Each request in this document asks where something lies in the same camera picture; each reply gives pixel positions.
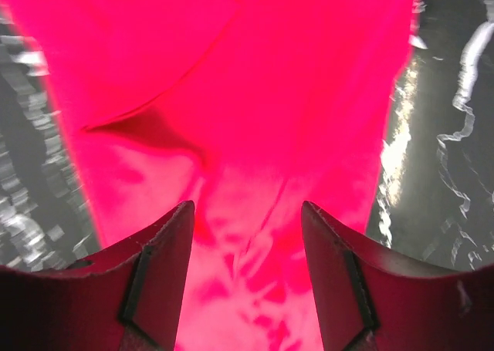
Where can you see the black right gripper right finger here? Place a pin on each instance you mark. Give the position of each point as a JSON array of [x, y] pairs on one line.
[[370, 297]]

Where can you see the black marble pattern mat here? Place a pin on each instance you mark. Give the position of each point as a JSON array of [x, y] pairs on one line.
[[434, 192]]

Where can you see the magenta t shirt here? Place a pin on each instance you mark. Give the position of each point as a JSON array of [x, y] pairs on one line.
[[246, 107]]

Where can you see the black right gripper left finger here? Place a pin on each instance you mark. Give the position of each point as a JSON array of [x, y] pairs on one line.
[[125, 297]]

